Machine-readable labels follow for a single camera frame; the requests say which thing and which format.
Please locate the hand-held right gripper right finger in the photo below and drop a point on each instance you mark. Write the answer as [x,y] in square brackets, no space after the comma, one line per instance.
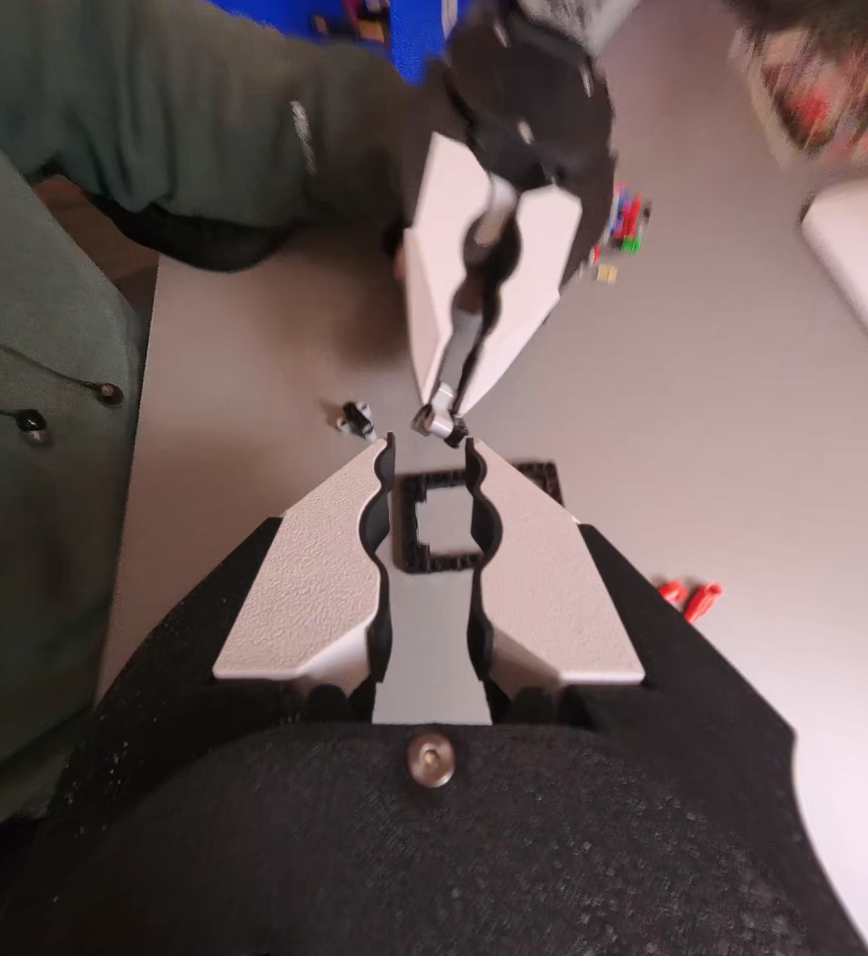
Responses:
[553,597]

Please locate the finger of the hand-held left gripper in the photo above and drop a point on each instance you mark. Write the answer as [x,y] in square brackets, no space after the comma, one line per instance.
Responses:
[542,254]
[434,224]

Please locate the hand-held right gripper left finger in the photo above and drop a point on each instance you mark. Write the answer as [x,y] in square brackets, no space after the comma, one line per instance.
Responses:
[307,597]

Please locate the pile of small lego pieces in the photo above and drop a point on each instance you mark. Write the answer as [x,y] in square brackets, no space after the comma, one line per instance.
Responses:
[628,220]

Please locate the black rectangular lego frame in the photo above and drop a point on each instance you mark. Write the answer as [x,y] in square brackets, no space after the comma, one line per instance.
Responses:
[434,561]

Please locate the red lego axle pin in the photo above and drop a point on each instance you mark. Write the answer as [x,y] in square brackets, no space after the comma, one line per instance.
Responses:
[703,601]

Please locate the grey and black lego assembly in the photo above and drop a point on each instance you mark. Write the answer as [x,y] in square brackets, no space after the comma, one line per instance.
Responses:
[359,414]

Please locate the grey lego connector assembly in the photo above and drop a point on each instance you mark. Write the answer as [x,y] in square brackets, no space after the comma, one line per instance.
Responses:
[437,422]

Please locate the person's left forearm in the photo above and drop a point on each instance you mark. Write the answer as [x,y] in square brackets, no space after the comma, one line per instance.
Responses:
[217,112]

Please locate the yellow lego connector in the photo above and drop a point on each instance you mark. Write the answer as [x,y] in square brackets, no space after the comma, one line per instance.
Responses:
[607,275]

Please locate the lego instruction booklet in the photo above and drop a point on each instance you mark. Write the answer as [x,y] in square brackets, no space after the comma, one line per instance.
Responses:
[830,104]

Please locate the large blue storage bin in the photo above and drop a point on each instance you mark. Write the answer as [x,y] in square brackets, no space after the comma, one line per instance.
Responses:
[411,45]

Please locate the green sweatshirt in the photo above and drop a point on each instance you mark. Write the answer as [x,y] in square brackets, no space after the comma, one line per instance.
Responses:
[30,523]

